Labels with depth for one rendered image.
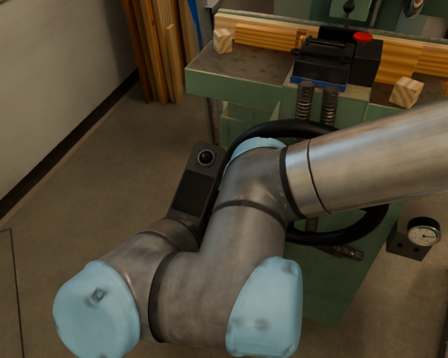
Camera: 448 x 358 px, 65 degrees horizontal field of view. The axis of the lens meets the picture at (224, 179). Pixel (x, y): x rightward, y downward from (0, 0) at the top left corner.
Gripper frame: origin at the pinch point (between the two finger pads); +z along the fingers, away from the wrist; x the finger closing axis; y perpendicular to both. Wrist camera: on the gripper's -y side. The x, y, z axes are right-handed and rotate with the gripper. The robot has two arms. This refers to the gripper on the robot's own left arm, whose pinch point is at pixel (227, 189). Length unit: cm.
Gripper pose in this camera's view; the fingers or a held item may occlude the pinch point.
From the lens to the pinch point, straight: 58.9
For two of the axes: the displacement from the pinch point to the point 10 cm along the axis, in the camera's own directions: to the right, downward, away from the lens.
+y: -1.8, 9.4, 2.8
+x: 9.3, 2.5, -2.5
